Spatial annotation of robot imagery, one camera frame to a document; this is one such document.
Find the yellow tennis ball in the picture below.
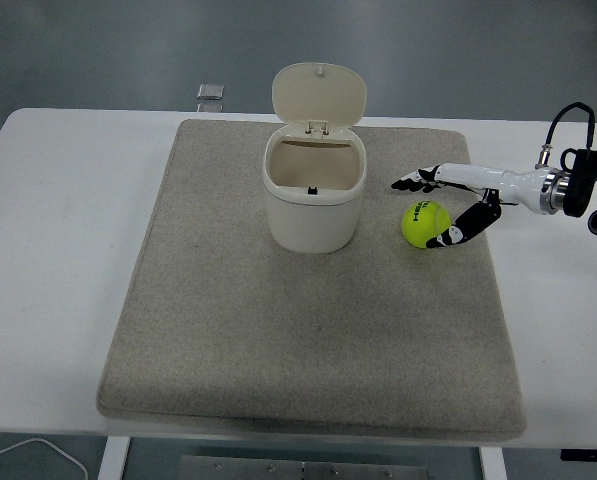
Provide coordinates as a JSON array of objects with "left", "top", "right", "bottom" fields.
[{"left": 401, "top": 200, "right": 452, "bottom": 248}]

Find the beige fabric mat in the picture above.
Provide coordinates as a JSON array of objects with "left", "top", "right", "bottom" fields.
[{"left": 95, "top": 118, "right": 528, "bottom": 441}]

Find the grey metal plate with screws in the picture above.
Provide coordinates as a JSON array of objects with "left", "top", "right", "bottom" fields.
[{"left": 179, "top": 454, "right": 432, "bottom": 480}]

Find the cream bin with flip lid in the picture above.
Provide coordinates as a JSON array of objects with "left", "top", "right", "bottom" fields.
[{"left": 261, "top": 61, "right": 369, "bottom": 254}]

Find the white cable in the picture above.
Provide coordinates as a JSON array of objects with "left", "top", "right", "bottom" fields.
[{"left": 0, "top": 438, "right": 88, "bottom": 480}]

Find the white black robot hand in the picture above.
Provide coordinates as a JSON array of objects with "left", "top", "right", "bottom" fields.
[{"left": 390, "top": 162, "right": 548, "bottom": 250}]

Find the white table leg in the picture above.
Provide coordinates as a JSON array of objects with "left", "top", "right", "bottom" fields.
[
  {"left": 97, "top": 435, "right": 132, "bottom": 480},
  {"left": 477, "top": 445, "right": 507, "bottom": 480}
]

